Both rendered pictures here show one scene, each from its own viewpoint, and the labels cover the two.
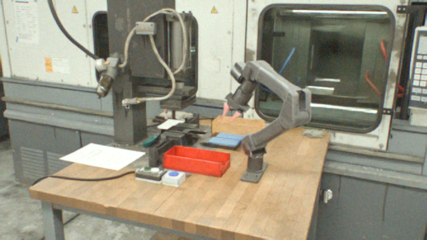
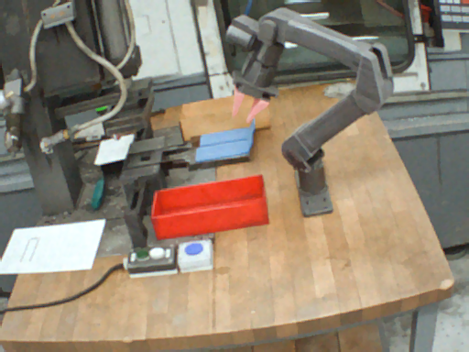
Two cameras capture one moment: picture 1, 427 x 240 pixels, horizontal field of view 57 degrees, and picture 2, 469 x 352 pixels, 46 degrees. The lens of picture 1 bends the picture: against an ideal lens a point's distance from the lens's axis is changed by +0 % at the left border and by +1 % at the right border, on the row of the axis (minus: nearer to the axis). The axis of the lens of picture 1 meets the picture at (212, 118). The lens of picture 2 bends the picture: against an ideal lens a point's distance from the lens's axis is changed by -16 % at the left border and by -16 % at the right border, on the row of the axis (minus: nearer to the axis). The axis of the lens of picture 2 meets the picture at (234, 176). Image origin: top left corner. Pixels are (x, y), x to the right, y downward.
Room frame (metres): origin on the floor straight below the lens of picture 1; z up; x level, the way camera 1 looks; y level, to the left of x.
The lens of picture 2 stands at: (0.29, 0.31, 1.66)
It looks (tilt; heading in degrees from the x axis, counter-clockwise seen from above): 28 degrees down; 345
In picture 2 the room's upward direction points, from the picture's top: 11 degrees counter-clockwise
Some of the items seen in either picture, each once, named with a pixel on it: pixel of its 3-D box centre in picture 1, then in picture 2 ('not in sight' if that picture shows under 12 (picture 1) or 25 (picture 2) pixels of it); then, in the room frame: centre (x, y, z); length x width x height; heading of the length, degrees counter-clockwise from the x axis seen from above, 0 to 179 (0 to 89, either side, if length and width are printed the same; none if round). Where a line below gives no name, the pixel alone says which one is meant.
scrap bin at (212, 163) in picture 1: (197, 160); (210, 207); (1.51, 0.06, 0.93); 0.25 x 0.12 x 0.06; 71
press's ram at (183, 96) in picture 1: (164, 77); (96, 80); (1.76, 0.22, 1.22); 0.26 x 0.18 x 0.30; 71
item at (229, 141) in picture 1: (225, 139); (223, 146); (1.77, -0.07, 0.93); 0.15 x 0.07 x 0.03; 71
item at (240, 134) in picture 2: (232, 134); (227, 132); (1.84, -0.10, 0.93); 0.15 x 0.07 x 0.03; 70
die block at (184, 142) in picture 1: (180, 138); (147, 172); (1.75, 0.15, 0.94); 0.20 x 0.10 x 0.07; 161
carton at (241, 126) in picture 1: (238, 127); (224, 115); (1.96, -0.14, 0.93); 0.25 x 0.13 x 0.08; 71
